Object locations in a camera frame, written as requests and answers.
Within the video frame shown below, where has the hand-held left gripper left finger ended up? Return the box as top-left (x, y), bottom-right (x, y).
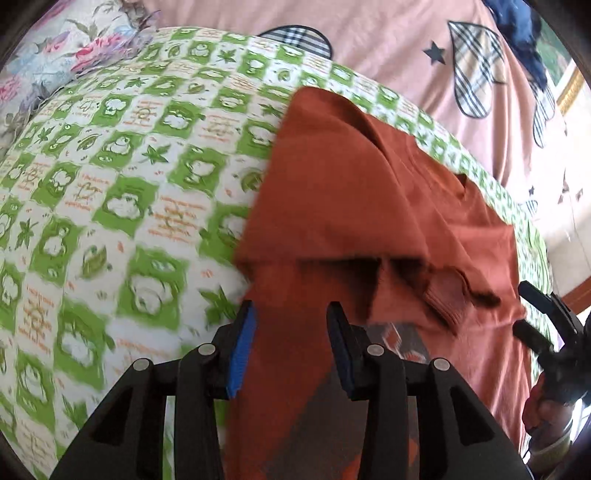
top-left (48, 300), bottom-right (258, 480)

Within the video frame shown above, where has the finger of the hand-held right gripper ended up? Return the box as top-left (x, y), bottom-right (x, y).
top-left (518, 281), bottom-right (561, 321)
top-left (512, 319), bottom-right (555, 355)

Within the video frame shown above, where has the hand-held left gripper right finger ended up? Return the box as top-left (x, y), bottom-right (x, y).
top-left (326, 302), bottom-right (532, 480)

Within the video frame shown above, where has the orange knit sweater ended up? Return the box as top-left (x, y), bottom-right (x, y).
top-left (224, 87), bottom-right (532, 480)

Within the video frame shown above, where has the person's right hand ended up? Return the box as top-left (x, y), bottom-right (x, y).
top-left (522, 373), bottom-right (575, 445)

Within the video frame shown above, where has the green checkered printed blanket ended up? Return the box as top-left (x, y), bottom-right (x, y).
top-left (0, 25), bottom-right (555, 467)

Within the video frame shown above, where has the dark blue cloth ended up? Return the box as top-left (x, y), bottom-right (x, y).
top-left (482, 0), bottom-right (550, 88)

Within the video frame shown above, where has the pink quilt with plaid hearts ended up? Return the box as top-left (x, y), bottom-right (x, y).
top-left (143, 0), bottom-right (591, 241)

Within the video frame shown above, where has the pink floral pillow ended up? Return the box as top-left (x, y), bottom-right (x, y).
top-left (0, 0), bottom-right (160, 144)

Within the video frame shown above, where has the gold picture frame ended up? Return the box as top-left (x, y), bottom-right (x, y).
top-left (556, 60), bottom-right (588, 117)

